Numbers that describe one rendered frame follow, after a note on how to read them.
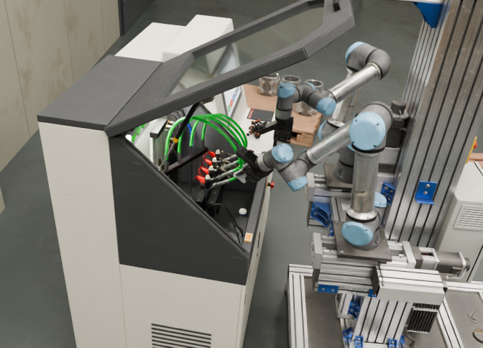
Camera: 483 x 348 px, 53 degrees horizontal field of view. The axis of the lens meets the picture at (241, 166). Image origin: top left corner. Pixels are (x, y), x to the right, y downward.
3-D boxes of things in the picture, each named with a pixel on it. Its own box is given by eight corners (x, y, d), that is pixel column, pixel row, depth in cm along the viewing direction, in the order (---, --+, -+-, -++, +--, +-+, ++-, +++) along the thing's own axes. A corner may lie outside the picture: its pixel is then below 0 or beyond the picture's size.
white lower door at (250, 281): (237, 377, 253) (247, 282, 216) (233, 376, 253) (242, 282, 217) (254, 286, 307) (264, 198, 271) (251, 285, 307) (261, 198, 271)
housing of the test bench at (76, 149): (128, 372, 262) (106, 124, 182) (78, 362, 265) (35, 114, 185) (192, 215, 380) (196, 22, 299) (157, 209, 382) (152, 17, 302)
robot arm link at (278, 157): (287, 166, 187) (274, 148, 186) (271, 174, 195) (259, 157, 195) (298, 155, 191) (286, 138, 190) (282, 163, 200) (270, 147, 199)
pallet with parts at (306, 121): (325, 109, 560) (330, 78, 540) (315, 148, 482) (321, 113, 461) (212, 90, 583) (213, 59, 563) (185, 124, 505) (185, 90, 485)
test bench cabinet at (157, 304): (233, 393, 256) (245, 286, 214) (128, 372, 262) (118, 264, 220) (253, 294, 315) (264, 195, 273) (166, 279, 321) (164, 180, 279)
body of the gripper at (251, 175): (251, 185, 209) (267, 177, 199) (238, 170, 208) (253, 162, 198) (261, 175, 213) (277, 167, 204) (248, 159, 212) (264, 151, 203)
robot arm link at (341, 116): (332, 154, 244) (372, 47, 223) (312, 140, 254) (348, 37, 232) (347, 152, 252) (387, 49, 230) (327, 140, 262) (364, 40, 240)
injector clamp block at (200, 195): (213, 229, 239) (214, 203, 231) (193, 225, 240) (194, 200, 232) (226, 190, 268) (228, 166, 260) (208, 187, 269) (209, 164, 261)
